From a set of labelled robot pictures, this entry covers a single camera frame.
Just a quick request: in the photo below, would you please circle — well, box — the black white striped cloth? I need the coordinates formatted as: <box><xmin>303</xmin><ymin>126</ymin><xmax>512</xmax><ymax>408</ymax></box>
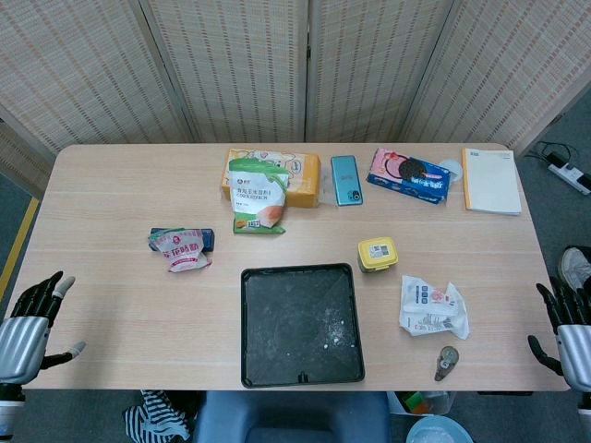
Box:
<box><xmin>122</xmin><ymin>389</ymin><xmax>193</xmax><ymax>442</ymax></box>

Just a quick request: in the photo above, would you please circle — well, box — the woven folding screen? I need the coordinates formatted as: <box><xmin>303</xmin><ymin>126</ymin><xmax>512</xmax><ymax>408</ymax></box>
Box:
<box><xmin>0</xmin><ymin>0</ymin><xmax>591</xmax><ymax>198</ymax></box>

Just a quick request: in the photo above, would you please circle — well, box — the light blue bowl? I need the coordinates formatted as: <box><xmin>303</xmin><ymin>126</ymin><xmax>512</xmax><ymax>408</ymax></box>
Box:
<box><xmin>405</xmin><ymin>414</ymin><xmax>475</xmax><ymax>443</ymax></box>

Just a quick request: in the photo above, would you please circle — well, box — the correction tape dispenser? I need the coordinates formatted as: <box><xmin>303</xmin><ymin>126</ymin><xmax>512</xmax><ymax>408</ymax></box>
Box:
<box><xmin>433</xmin><ymin>345</ymin><xmax>460</xmax><ymax>382</ymax></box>

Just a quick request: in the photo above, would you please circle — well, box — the yellow-lidded green container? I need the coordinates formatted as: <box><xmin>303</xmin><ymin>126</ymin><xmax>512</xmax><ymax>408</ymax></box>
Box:
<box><xmin>356</xmin><ymin>236</ymin><xmax>399</xmax><ymax>275</ymax></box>

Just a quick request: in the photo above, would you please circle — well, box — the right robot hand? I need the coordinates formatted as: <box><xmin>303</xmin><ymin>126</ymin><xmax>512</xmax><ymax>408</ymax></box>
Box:
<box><xmin>527</xmin><ymin>281</ymin><xmax>591</xmax><ymax>393</ymax></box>

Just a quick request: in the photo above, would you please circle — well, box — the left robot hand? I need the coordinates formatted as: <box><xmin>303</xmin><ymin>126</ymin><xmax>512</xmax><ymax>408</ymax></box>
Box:
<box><xmin>0</xmin><ymin>270</ymin><xmax>88</xmax><ymax>387</ymax></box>

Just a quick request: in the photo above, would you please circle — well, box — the white power strip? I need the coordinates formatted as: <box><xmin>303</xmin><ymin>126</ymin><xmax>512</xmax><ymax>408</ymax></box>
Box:
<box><xmin>548</xmin><ymin>154</ymin><xmax>591</xmax><ymax>196</ymax></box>

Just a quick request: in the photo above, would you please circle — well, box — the yellow tissue pack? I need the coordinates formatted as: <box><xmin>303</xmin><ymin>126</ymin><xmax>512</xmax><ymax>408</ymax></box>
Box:
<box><xmin>220</xmin><ymin>148</ymin><xmax>322</xmax><ymax>209</ymax></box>

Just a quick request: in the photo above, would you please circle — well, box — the blue pink cookie box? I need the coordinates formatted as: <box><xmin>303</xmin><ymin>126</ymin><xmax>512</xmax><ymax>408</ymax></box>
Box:
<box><xmin>366</xmin><ymin>147</ymin><xmax>452</xmax><ymax>205</ymax></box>

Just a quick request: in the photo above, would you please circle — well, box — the clear plastic wrapper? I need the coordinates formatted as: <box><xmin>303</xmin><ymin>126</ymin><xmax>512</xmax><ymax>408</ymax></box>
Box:
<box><xmin>320</xmin><ymin>165</ymin><xmax>341</xmax><ymax>207</ymax></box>

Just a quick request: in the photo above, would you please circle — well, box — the black power cable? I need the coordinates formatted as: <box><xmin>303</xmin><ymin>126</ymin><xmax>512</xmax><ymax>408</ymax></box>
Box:
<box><xmin>525</xmin><ymin>140</ymin><xmax>578</xmax><ymax>166</ymax></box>

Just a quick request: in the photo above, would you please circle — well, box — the blue chair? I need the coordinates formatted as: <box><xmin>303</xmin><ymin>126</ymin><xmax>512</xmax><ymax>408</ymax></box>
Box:
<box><xmin>192</xmin><ymin>390</ymin><xmax>393</xmax><ymax>443</ymax></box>

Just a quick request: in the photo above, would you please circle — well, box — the round translucent lid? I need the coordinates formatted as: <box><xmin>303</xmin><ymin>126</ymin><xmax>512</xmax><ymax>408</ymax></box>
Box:
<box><xmin>438</xmin><ymin>158</ymin><xmax>464</xmax><ymax>185</ymax></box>

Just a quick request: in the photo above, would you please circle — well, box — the white red snack bag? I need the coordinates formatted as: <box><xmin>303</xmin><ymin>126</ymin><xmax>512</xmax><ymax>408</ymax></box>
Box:
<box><xmin>399</xmin><ymin>274</ymin><xmax>471</xmax><ymax>341</ymax></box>

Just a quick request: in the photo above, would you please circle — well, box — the black square tray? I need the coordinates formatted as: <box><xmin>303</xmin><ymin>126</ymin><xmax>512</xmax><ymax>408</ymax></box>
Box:
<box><xmin>239</xmin><ymin>262</ymin><xmax>366</xmax><ymax>389</ymax></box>

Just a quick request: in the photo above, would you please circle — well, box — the grey sneaker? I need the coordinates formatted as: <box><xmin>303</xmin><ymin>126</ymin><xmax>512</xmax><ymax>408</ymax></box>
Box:
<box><xmin>557</xmin><ymin>246</ymin><xmax>591</xmax><ymax>296</ymax></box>

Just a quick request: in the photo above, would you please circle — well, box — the green white snack pouch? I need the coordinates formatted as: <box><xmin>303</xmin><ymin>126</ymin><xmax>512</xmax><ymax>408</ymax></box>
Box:
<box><xmin>228</xmin><ymin>158</ymin><xmax>291</xmax><ymax>235</ymax></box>

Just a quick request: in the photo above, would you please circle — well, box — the red white MSG bag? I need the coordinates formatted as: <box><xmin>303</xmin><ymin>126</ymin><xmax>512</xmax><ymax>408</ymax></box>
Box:
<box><xmin>147</xmin><ymin>227</ymin><xmax>213</xmax><ymax>274</ymax></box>

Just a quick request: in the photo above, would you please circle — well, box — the white notebook yellow spine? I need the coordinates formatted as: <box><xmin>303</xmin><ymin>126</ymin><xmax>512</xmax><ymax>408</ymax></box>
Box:
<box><xmin>461</xmin><ymin>147</ymin><xmax>523</xmax><ymax>217</ymax></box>

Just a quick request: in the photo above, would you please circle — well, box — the colourful puzzle cube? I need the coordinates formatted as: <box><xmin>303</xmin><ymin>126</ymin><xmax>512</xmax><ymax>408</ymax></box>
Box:
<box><xmin>401</xmin><ymin>390</ymin><xmax>428</xmax><ymax>414</ymax></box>

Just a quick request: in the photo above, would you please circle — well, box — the teal smartphone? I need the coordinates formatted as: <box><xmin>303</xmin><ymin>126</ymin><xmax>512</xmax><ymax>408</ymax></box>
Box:
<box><xmin>330</xmin><ymin>155</ymin><xmax>365</xmax><ymax>207</ymax></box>

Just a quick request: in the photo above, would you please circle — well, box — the dark blue box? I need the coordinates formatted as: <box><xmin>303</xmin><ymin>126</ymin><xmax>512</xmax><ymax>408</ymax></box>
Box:
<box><xmin>150</xmin><ymin>226</ymin><xmax>217</xmax><ymax>253</ymax></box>

